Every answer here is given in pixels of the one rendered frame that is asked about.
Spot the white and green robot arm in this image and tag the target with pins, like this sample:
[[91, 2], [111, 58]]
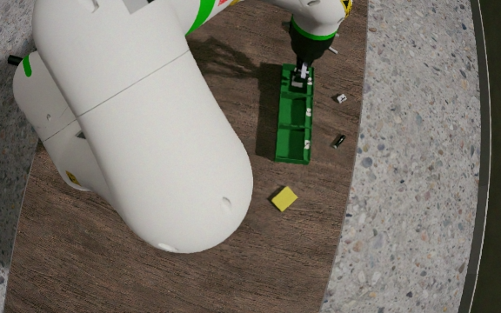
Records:
[[116, 78]]

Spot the yellow square pad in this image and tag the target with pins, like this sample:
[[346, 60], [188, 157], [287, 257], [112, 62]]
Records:
[[284, 198]]

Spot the green three-compartment bin rack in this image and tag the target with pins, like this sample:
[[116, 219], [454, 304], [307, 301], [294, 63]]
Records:
[[293, 144]]

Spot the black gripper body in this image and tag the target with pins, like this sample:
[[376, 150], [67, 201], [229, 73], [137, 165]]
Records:
[[305, 56]]

